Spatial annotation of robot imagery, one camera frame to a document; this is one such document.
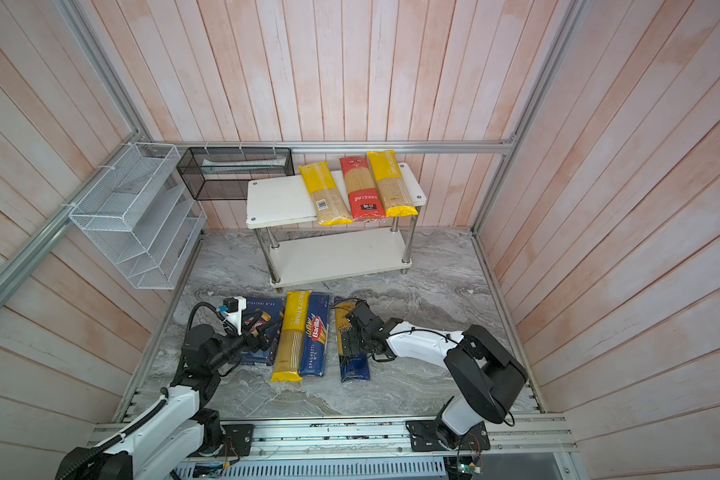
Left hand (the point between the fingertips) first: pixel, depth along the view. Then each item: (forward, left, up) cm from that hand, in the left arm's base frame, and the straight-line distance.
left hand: (272, 321), depth 81 cm
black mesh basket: (+51, +24, +13) cm, 58 cm away
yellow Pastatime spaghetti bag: (-2, -4, -10) cm, 11 cm away
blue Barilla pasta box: (+3, +5, -5) cm, 8 cm away
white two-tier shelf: (+27, -3, +21) cm, 34 cm away
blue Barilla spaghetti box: (-7, -11, -9) cm, 16 cm away
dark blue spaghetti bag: (-9, -23, -10) cm, 26 cm away
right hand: (0, -24, -12) cm, 26 cm away
